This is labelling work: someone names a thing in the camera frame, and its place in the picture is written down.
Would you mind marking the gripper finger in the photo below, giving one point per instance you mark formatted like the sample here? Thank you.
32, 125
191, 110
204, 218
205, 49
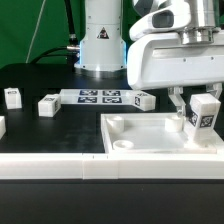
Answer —
175, 95
214, 89

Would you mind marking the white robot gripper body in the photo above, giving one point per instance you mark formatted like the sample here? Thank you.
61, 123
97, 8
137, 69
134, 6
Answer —
161, 61

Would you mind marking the white square table top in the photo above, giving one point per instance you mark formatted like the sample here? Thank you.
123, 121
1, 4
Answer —
146, 133

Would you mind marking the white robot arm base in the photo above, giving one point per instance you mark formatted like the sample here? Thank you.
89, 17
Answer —
102, 49

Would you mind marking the white tag base board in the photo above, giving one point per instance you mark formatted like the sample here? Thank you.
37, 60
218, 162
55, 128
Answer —
97, 97

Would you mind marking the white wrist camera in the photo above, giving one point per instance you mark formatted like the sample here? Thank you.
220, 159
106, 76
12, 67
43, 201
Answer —
164, 20

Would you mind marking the white front fence rail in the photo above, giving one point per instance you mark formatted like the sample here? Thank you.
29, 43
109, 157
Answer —
104, 166

